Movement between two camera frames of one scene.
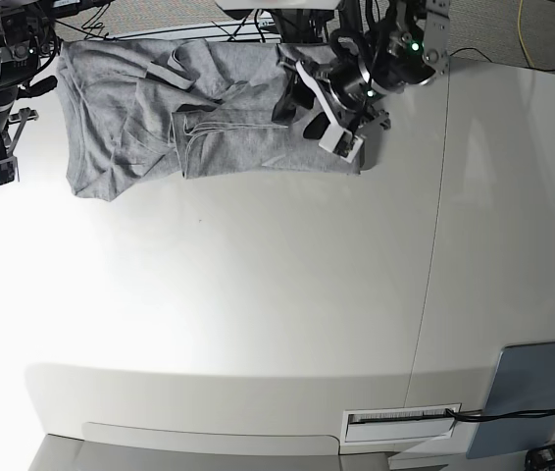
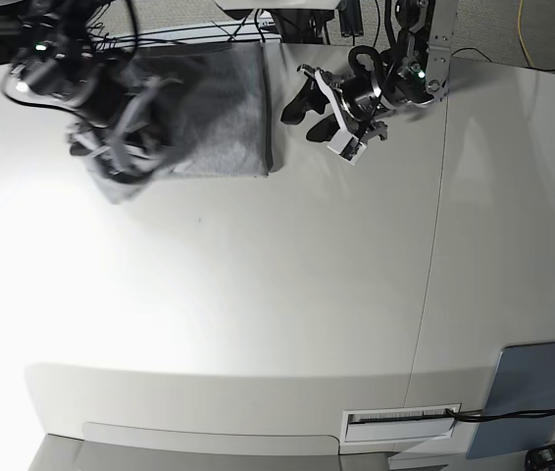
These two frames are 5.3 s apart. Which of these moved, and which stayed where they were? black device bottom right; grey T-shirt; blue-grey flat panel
Moved: grey T-shirt
Stayed: blue-grey flat panel; black device bottom right
